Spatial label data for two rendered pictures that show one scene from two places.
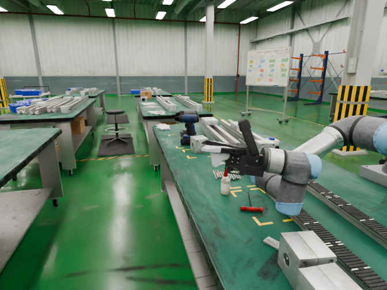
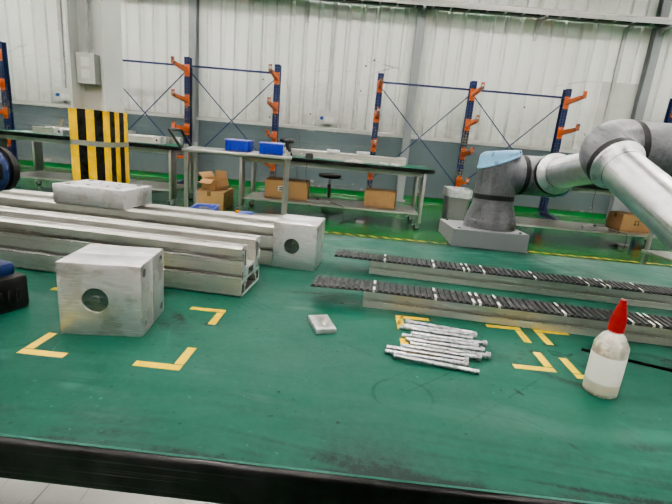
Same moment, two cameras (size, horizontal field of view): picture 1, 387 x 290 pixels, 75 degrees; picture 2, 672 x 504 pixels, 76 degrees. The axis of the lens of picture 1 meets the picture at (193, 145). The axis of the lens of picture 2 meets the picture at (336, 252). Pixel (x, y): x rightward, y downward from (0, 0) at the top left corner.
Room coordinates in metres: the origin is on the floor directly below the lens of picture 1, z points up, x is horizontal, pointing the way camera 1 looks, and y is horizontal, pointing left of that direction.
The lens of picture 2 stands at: (1.18, 0.41, 1.05)
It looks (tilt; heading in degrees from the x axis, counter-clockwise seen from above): 15 degrees down; 286
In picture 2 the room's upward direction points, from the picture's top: 5 degrees clockwise
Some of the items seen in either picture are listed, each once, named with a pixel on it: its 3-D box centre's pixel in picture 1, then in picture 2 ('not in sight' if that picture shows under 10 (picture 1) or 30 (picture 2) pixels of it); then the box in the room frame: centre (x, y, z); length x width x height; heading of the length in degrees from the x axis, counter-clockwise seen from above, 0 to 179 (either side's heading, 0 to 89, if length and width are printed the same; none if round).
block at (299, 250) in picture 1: (308, 259); not in sight; (0.53, -0.29, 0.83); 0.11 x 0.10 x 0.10; 96
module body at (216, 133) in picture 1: (216, 134); (39, 239); (1.91, -0.18, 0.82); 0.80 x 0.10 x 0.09; 10
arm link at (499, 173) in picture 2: not in sight; (499, 171); (1.09, -0.98, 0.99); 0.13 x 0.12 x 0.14; 21
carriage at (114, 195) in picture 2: (239, 127); (104, 199); (1.94, -0.37, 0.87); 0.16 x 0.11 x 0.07; 10
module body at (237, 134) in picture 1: (239, 133); (106, 221); (1.94, -0.37, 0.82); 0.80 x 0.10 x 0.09; 10
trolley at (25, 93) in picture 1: (34, 111); not in sight; (5.40, 3.41, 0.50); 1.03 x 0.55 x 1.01; 19
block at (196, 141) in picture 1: (200, 144); (118, 285); (1.62, -0.05, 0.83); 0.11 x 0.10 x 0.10; 111
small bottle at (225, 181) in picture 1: (225, 180); (611, 346); (0.99, -0.14, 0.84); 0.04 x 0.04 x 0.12
